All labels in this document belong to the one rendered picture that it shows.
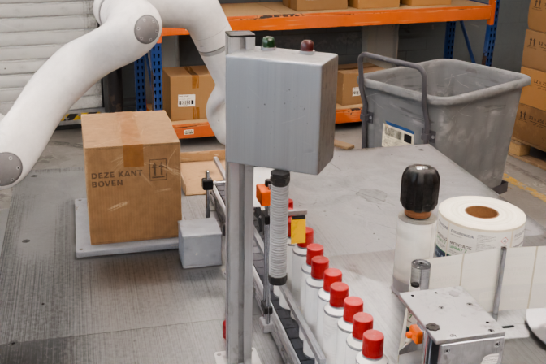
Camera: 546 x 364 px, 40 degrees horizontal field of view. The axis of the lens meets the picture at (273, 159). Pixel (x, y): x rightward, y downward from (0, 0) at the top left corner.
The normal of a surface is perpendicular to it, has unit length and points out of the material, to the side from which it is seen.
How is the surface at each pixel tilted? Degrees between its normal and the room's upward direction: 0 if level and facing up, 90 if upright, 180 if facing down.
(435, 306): 0
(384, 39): 90
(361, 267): 0
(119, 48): 118
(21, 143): 75
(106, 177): 90
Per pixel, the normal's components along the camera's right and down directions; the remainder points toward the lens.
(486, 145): 0.65, 0.32
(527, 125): -0.89, 0.14
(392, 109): -0.76, 0.26
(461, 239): -0.59, 0.26
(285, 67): -0.36, 0.31
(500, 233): 0.15, 0.34
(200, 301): 0.02, -0.94
